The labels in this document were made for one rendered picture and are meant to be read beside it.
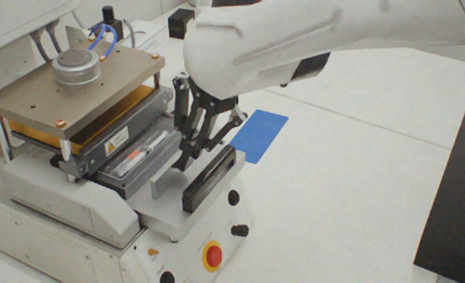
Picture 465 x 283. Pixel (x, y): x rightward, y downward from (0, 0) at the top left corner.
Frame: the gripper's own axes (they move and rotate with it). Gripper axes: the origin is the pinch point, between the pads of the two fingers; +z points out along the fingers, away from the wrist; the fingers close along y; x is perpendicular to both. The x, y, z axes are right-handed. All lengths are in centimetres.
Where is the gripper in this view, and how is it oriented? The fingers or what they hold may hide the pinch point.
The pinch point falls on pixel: (189, 152)
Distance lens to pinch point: 90.5
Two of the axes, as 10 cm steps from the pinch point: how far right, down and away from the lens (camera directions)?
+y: 8.2, 5.5, -1.7
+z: -3.0, 6.5, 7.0
